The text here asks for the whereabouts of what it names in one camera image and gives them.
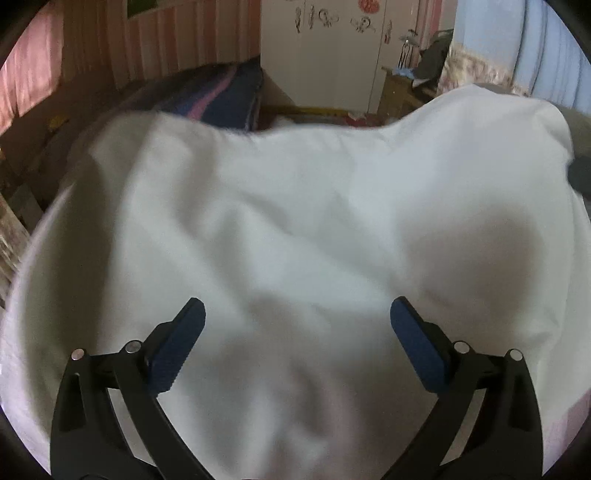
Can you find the white wardrobe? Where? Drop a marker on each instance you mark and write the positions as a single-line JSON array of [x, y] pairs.
[[323, 60]]

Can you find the pink bed sheet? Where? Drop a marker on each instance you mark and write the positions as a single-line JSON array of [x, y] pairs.
[[570, 424]]

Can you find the dark clothes pile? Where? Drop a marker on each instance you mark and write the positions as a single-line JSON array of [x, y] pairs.
[[434, 55]]

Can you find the striped blue pink blanket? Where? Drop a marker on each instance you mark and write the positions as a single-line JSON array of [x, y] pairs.
[[217, 97]]

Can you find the blue floral curtain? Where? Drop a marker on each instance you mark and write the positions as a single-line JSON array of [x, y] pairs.
[[508, 37]]

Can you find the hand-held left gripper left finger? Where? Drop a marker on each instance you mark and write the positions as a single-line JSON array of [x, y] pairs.
[[178, 344]]

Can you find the red cloth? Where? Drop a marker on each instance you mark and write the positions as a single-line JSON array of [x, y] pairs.
[[358, 119]]

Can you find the patterned fabric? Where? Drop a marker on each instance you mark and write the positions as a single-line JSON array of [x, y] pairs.
[[9, 240]]

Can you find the small yellow object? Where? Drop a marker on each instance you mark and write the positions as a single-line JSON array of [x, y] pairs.
[[57, 122]]

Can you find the white garment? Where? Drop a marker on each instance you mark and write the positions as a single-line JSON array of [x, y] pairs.
[[295, 207]]

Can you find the pink curtain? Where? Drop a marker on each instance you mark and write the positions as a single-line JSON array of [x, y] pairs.
[[32, 69]]

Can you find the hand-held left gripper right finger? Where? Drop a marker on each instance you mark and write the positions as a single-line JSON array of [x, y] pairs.
[[418, 344]]

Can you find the wooden side table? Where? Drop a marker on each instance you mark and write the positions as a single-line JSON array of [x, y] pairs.
[[397, 92]]

